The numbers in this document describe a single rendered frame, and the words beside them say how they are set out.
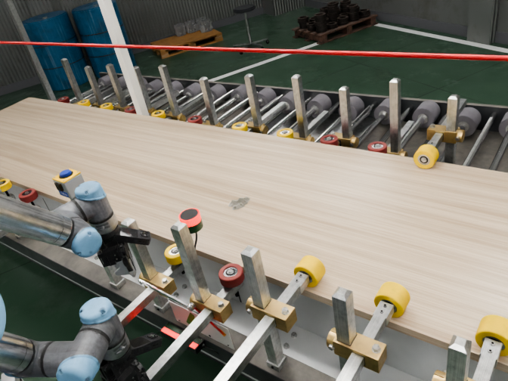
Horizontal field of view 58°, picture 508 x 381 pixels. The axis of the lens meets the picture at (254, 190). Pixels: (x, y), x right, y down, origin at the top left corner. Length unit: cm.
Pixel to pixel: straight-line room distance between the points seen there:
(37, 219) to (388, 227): 105
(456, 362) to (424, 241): 57
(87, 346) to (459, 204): 122
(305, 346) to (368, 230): 44
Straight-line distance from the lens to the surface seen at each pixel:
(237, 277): 145
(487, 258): 149
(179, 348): 139
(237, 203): 176
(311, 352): 159
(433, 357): 143
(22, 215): 115
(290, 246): 153
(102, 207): 137
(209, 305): 145
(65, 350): 110
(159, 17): 822
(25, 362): 111
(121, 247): 145
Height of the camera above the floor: 189
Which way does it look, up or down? 33 degrees down
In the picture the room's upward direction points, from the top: 12 degrees counter-clockwise
